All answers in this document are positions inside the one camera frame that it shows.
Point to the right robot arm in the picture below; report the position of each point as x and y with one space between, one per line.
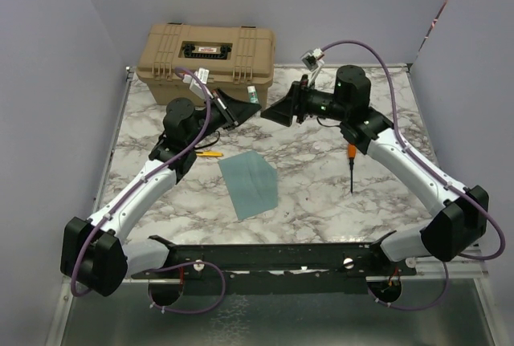
456 210

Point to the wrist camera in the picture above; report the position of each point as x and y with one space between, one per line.
313 61
198 79

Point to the orange handled screwdriver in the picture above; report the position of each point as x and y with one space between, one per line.
351 154

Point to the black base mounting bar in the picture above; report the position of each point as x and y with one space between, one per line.
276 268

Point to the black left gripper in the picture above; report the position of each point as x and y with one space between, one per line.
233 111

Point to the yellow utility knife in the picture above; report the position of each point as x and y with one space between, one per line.
209 154

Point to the green white glue stick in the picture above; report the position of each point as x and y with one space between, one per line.
252 93

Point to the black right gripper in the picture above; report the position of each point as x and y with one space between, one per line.
293 104

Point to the tan plastic toolbox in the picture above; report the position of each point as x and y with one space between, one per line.
228 58

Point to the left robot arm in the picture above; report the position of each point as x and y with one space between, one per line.
94 253

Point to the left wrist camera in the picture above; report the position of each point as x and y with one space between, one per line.
198 79

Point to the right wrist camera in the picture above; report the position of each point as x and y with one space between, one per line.
313 61

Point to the teal envelope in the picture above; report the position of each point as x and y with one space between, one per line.
251 182

